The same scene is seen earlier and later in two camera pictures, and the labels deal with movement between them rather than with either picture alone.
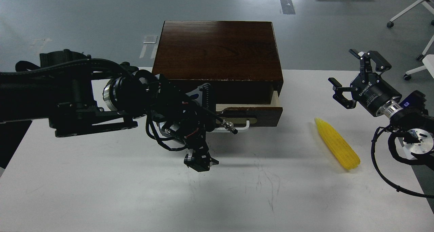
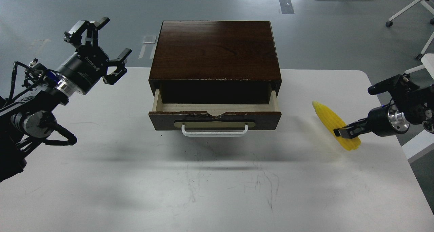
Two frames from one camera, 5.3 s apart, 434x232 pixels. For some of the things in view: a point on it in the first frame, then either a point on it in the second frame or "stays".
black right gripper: [371, 96] → [382, 121]
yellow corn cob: [347, 156] → [332, 122]
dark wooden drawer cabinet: [239, 59] stays
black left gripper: [190, 115] → [81, 71]
